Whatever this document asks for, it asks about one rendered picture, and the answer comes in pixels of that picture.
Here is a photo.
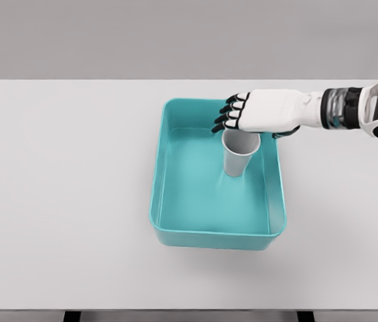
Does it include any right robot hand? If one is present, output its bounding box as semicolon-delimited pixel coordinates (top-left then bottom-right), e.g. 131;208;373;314
210;89;301;140

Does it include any white paper cup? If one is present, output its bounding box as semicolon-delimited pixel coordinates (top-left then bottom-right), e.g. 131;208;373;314
221;129;262;178

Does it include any teal plastic basket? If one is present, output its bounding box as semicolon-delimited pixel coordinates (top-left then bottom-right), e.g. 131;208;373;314
149;97;288;252

